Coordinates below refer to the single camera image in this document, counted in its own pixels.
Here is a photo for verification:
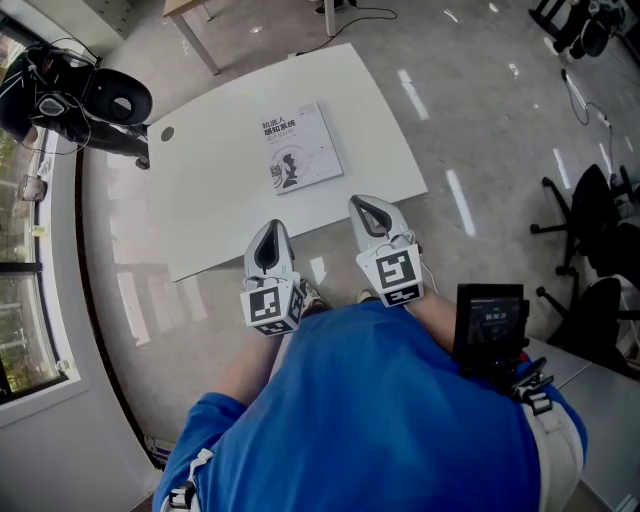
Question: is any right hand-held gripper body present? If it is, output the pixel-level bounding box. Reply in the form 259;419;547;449
355;242;427;309

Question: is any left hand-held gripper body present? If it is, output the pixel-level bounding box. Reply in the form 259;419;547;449
239;273;308;337

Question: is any white book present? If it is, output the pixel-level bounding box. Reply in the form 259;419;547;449
257;101;345;196

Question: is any person's left forearm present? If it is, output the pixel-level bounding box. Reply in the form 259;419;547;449
209;329;296;416

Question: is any person's right forearm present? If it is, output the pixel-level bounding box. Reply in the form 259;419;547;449
404;292;459;351

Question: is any person's left shoe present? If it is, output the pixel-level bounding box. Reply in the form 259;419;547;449
298;278;329;314

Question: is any white table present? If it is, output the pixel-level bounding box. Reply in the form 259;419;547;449
147;42;430;284

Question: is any black monitor screen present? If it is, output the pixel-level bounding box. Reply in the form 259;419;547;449
453;283;531;376

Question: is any person's blue shirt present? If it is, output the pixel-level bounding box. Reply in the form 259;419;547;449
152;302;589;512

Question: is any black office chair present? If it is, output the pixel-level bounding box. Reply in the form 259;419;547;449
535;277;640;374
529;163;640;279

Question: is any clear plastic container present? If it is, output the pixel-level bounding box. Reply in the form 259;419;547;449
17;174;49;202

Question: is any curved glass window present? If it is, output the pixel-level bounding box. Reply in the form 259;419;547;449
0;29;71;401

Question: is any grey cabinet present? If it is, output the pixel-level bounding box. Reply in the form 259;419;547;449
527;337;640;512

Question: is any wooden table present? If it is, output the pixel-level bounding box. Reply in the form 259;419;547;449
162;0;337;76

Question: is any thin white cable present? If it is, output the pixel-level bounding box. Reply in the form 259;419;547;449
418;247;440;295

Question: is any black clamp mount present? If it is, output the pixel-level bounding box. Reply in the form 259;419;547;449
479;352;555;401

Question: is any white harness strap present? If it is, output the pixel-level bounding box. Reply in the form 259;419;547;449
519;384;586;512
167;447;215;512

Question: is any black cable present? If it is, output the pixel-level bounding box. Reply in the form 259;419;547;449
299;5;399;55
560;67;607;126

